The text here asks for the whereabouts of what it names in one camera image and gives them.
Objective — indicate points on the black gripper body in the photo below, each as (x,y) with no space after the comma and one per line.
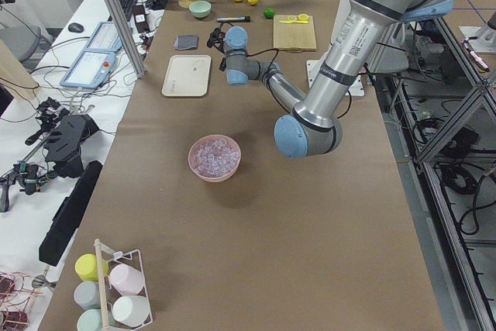
(224,63)

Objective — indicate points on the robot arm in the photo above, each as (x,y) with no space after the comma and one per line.
(310,126)

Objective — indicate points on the pink bowl of ice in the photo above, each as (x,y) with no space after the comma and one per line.
(214,158)

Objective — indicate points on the pink cup in rack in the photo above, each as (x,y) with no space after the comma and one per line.
(126,280)

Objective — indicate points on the yellow cup in rack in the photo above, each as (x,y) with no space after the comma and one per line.
(86,267)

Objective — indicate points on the white cup in rack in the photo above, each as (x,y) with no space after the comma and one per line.
(131,310)

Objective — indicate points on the grey cup in rack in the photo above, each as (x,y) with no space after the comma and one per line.
(87,296)

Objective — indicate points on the mint cup in rack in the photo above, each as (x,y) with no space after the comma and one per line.
(90,320)

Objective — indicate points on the cream rabbit tray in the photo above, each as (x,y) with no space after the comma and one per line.
(187,76)

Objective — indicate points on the folded grey cloth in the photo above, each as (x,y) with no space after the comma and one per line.
(186,42)

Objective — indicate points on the steel muddler black tip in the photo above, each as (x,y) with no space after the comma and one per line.
(233,19)

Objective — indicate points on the mint green bowl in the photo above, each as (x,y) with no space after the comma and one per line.
(200,9)

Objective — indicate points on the wooden cutting board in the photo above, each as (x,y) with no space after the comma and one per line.
(294,37)

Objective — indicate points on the green lime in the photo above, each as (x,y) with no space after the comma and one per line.
(268,13)

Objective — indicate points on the yellow plastic knife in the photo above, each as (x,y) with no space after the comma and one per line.
(295,21)

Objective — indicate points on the lemon slice lower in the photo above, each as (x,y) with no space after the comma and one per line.
(303,17)

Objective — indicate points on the teach pendant far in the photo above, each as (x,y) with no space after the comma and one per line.
(105,37)

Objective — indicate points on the teach pendant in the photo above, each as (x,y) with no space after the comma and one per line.
(105,37)
(89,70)

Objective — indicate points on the teach pendant near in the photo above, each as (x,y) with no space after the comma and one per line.
(89,70)

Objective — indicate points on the black computer mouse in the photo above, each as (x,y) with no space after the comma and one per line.
(75,27)

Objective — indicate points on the aluminium frame post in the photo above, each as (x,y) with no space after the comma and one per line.
(126,37)

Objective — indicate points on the white wire cup rack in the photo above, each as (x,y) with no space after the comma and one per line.
(107,258)

